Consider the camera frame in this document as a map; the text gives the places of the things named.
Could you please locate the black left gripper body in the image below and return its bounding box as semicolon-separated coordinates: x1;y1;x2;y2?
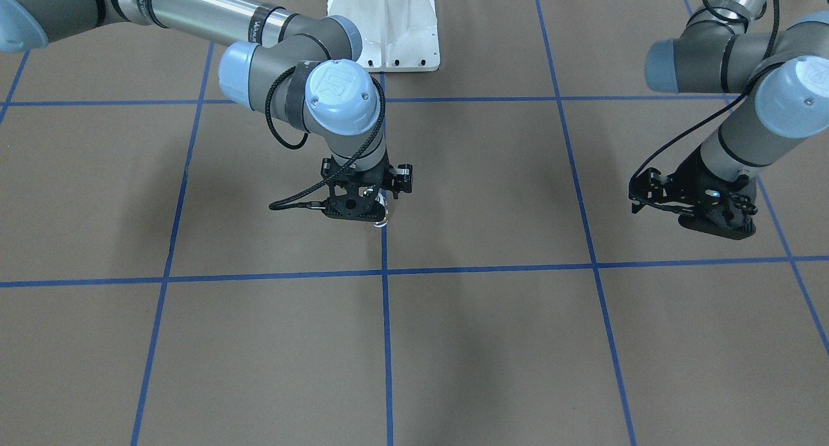
667;148;758;240

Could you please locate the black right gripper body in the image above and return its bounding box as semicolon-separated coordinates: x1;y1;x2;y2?
321;156;390;222

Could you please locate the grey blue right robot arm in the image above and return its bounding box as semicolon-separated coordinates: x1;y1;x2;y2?
2;0;411;227

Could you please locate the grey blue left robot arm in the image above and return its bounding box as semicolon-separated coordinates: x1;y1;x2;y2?
628;0;828;240

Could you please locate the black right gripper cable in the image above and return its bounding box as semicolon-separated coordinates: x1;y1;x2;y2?
264;61;387;212

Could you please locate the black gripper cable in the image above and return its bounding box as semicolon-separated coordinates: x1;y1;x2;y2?
631;0;781;210
264;61;387;212

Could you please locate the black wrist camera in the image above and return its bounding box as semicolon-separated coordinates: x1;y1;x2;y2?
628;168;667;215
383;164;413;200

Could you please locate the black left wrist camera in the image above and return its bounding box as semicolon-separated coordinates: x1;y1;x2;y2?
628;168;667;215

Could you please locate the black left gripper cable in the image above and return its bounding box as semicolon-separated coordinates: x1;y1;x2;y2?
631;0;781;210

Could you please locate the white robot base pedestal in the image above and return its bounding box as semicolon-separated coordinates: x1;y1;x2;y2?
326;0;441;72

